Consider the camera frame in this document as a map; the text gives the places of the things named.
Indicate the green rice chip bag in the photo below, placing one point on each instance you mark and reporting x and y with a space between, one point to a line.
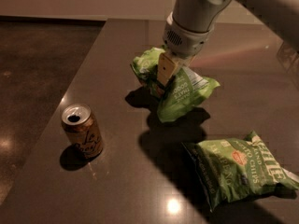
185 92

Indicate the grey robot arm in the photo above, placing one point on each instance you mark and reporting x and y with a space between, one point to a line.
191 22

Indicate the orange soda can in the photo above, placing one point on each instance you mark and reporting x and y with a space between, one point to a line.
81 128

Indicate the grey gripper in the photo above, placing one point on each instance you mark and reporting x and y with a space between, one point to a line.
186 41

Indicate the green jalapeno chip bag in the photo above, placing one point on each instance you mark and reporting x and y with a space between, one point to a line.
234 169

